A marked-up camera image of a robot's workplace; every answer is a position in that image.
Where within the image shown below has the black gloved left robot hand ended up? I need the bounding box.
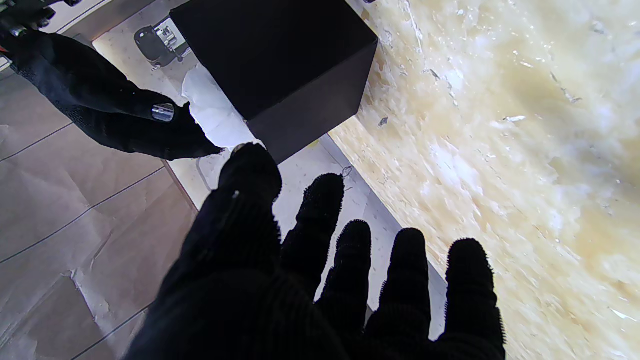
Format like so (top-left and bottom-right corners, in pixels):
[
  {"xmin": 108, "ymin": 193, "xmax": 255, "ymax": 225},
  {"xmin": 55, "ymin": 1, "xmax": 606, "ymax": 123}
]
[{"xmin": 125, "ymin": 143, "xmax": 506, "ymax": 360}]

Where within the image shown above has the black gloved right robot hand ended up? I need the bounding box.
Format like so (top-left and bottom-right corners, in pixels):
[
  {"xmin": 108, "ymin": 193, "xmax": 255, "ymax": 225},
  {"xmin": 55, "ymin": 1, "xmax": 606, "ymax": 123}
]
[{"xmin": 0, "ymin": 31, "xmax": 224, "ymax": 161}]

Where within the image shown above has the white printed plastic bag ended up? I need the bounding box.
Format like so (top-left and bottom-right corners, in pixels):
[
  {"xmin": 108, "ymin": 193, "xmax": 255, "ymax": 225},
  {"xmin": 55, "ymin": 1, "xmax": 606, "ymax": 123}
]
[{"xmin": 181, "ymin": 64, "xmax": 257, "ymax": 151}]

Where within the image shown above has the open black gift box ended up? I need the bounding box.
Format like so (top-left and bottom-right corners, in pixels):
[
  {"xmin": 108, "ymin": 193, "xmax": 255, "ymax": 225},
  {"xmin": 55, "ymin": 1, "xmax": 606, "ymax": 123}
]
[{"xmin": 170, "ymin": 0, "xmax": 379, "ymax": 165}]

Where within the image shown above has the black silver coffee machine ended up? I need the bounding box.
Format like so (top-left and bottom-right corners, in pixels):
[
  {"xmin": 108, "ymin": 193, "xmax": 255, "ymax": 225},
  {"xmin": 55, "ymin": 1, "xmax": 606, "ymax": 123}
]
[{"xmin": 156, "ymin": 18, "xmax": 192, "ymax": 59}]

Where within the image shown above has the grey kitchen counter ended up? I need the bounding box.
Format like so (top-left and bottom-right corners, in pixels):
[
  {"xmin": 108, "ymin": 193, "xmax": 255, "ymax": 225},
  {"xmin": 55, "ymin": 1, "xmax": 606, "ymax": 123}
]
[{"xmin": 317, "ymin": 134, "xmax": 449, "ymax": 341}]

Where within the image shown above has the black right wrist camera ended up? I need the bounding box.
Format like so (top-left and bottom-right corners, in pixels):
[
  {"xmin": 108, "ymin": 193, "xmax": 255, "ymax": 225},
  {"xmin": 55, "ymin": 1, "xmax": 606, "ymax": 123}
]
[{"xmin": 0, "ymin": 0, "xmax": 83, "ymax": 37}]

